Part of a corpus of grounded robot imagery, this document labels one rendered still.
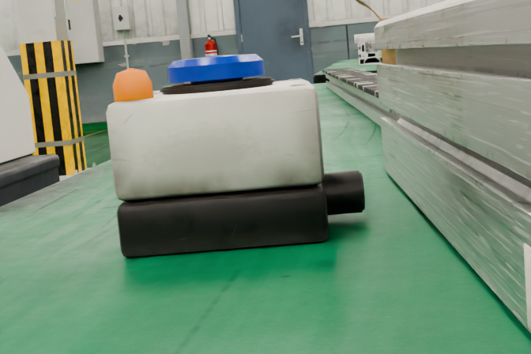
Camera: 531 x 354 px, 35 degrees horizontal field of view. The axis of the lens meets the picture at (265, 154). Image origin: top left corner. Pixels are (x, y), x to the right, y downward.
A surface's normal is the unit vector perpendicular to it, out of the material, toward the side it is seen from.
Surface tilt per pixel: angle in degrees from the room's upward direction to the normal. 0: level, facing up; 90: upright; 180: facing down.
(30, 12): 90
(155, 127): 90
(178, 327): 0
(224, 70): 90
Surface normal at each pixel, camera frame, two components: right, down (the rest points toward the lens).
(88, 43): -0.14, 0.13
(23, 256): -0.09, -0.99
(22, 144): 0.99, -0.07
